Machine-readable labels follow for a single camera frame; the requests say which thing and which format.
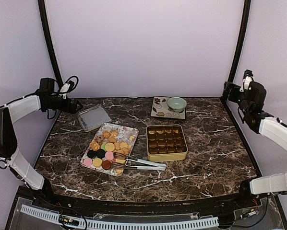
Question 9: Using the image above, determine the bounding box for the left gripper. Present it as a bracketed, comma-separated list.
[45, 96, 83, 114]

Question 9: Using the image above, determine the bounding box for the floral cookie tray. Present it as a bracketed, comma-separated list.
[80, 123, 139, 177]

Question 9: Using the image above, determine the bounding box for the round yellow biscuit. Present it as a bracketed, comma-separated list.
[93, 158, 103, 168]

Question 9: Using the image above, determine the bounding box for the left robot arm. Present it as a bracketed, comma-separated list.
[0, 94, 83, 209]

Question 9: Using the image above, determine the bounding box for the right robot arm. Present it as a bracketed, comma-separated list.
[221, 78, 287, 208]

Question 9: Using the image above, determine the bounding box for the silver tin lid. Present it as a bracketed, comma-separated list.
[77, 105, 112, 132]

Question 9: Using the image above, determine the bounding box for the green sandwich cookie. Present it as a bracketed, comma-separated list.
[101, 143, 107, 151]

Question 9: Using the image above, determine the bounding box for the black sandwich cookie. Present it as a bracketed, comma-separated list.
[87, 150, 96, 159]
[96, 149, 106, 159]

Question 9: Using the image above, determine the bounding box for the light green ceramic bowl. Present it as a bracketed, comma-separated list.
[167, 97, 187, 113]

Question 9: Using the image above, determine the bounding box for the pink sandwich cookie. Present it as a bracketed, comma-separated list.
[105, 151, 114, 161]
[83, 158, 93, 167]

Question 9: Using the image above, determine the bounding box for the square floral plate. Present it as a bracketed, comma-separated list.
[151, 96, 186, 120]

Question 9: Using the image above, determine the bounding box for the brown chocolate cookie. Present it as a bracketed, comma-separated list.
[102, 160, 112, 170]

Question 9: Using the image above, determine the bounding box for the swirl butter cookie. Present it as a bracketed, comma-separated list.
[116, 169, 123, 176]

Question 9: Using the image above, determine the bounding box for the gold cookie tin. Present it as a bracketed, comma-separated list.
[146, 124, 188, 162]

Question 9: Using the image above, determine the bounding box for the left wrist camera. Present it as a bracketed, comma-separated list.
[59, 80, 74, 99]

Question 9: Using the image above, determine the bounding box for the white slotted cable duct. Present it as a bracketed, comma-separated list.
[20, 205, 219, 230]

